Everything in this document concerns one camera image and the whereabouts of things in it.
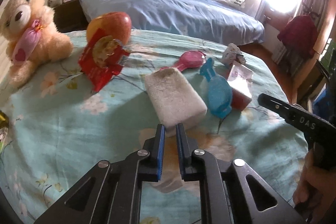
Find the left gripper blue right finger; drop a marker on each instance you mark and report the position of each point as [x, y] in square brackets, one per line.
[191, 165]

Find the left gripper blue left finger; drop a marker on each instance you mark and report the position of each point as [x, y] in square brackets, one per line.
[150, 168]

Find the white sponge block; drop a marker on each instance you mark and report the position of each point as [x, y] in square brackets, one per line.
[174, 99]

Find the blue candy wrapper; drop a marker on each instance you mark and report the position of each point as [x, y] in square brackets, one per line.
[219, 91]

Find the red white carton box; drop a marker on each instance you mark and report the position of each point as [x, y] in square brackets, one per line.
[240, 80]

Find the silver blue wrapper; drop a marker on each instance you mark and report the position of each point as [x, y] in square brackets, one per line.
[231, 54]

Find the red cookie wrapper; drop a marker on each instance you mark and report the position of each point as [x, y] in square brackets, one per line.
[102, 59]

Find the person's right hand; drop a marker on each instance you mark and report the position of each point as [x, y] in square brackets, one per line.
[324, 183]

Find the dark red hanging garment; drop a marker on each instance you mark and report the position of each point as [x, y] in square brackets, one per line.
[300, 35]

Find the pink candy wrapper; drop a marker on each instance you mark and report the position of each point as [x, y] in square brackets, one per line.
[189, 60]

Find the blue sheeted large bed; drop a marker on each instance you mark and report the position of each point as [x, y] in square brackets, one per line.
[203, 19]

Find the red apple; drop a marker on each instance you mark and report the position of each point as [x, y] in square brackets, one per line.
[116, 24]

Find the dark wooden nightstand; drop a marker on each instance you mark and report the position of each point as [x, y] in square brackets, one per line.
[70, 17]

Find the cream teddy bear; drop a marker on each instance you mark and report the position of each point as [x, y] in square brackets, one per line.
[28, 26]

